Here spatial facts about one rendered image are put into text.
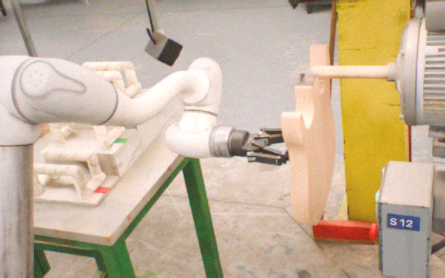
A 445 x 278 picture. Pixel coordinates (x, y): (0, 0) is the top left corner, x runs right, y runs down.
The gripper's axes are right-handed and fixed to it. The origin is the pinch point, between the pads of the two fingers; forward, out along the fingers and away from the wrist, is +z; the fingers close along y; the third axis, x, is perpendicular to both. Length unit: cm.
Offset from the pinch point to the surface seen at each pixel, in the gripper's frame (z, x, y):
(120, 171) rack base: -59, -10, 5
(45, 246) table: -145, -89, -20
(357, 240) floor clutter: -2, -112, -72
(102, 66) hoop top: -75, 12, -22
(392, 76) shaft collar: 21.9, 19.3, -5.1
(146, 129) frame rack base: -60, -9, -15
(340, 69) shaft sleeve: 9.5, 20.5, -6.6
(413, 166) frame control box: 28.6, 8.8, 15.0
